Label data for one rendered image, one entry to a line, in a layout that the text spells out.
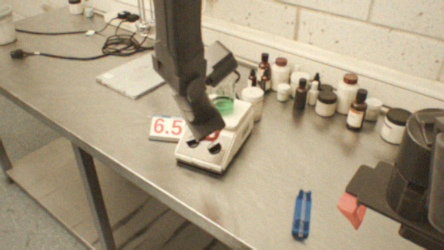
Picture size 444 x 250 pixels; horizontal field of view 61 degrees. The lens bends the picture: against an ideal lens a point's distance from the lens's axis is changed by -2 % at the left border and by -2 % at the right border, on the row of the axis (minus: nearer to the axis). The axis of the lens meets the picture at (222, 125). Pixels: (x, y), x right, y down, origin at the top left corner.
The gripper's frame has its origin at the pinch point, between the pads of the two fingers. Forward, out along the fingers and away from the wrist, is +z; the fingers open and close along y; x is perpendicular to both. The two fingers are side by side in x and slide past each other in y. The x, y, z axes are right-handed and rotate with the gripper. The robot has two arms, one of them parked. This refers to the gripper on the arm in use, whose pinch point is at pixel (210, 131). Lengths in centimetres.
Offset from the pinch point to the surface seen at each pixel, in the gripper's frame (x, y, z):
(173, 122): 6.8, 15.2, 12.7
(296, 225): -5.2, -25.6, 4.2
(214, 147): 0.8, -0.5, 6.2
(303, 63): -37, 21, 30
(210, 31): -20, 56, 34
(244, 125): -8.4, 2.9, 11.2
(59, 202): 73, 51, 77
